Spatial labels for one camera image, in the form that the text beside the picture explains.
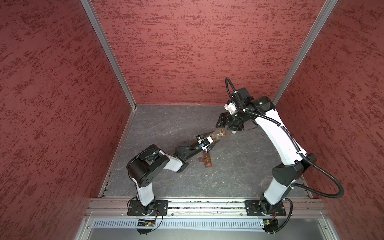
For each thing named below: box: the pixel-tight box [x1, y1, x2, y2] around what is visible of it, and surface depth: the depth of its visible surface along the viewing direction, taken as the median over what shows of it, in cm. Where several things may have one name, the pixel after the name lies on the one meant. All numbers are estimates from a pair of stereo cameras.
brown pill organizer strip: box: [198, 151, 212, 168], surface depth 91 cm
